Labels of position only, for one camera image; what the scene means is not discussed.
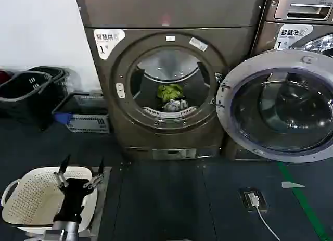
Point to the round glass dryer door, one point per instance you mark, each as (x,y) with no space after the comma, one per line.
(275,105)

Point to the white perforated laundry basket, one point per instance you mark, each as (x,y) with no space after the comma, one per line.
(33,196)

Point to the dark red object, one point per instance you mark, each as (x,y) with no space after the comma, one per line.
(4,76)

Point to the grey dryer with round opening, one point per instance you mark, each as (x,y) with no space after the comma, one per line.
(166,43)

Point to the floor socket box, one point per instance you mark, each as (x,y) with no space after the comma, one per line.
(247,199)

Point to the grey slatted crate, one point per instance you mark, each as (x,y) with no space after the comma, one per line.
(88,122)

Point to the black plastic basket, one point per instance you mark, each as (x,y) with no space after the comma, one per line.
(58,77)
(20,95)

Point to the white charger plug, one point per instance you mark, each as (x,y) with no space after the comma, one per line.
(253,198)

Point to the white washer label sticker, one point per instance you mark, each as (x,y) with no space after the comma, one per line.
(291,36)

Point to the white grey garment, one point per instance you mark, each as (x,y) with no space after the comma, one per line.
(173,105)

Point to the grey floor tape piece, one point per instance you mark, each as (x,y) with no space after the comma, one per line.
(290,184)

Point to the white dryer label sticker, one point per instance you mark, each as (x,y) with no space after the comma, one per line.
(105,44)

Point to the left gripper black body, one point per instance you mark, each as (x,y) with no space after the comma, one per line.
(72,199)

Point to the green floor tape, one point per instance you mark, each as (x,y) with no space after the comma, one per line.
(299,196)

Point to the blue cloth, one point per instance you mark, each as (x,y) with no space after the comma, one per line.
(62,118)

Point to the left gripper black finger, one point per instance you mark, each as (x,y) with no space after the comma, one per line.
(97,179)
(62,177)

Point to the grey washing machine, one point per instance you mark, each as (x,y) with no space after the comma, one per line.
(265,35)

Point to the green garment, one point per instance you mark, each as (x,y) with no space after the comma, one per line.
(170,92)

